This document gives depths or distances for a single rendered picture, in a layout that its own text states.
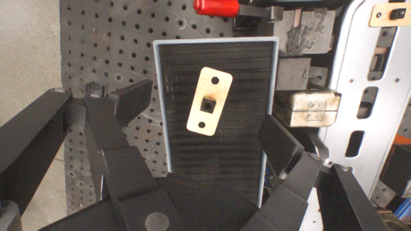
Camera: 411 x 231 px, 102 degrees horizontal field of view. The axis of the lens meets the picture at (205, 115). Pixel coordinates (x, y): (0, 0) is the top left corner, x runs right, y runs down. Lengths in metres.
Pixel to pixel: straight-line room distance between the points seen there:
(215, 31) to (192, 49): 0.47
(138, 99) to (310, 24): 0.27
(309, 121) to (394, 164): 0.35
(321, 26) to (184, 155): 0.28
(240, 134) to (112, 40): 0.64
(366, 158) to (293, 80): 0.34
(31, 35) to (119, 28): 1.28
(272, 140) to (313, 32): 0.21
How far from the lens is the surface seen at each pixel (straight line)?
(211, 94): 0.21
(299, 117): 0.34
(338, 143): 0.52
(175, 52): 0.21
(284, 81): 0.29
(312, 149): 0.38
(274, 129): 0.17
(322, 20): 0.33
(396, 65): 0.52
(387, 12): 0.49
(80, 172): 1.08
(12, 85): 2.21
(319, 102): 0.35
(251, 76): 0.21
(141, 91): 0.17
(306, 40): 0.32
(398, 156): 0.65
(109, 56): 0.77
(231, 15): 0.24
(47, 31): 1.87
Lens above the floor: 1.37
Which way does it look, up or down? 70 degrees down
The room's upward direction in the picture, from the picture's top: 173 degrees counter-clockwise
